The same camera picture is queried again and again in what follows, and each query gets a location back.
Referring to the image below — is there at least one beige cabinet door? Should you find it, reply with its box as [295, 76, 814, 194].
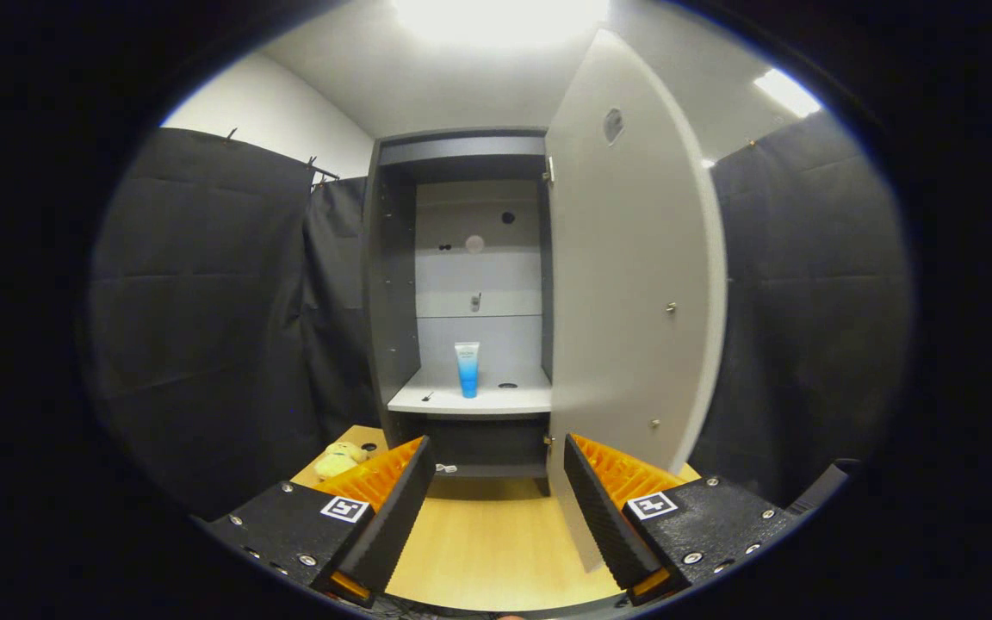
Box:
[543, 28, 729, 574]

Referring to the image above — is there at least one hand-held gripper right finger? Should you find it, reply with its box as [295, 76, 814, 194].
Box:
[563, 432, 807, 606]

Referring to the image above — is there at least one ceiling light panel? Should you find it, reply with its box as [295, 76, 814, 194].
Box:
[391, 0, 611, 48]
[753, 68, 823, 119]

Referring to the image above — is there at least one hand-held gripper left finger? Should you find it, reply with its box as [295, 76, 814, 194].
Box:
[200, 435, 437, 610]

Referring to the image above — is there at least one blue and white cosmetic tube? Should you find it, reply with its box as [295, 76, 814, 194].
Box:
[454, 342, 481, 399]

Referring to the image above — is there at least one yellow plush toy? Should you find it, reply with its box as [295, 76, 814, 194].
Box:
[313, 441, 369, 481]

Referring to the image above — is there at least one grey cabinet shelf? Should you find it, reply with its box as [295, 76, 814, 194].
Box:
[387, 365, 553, 419]

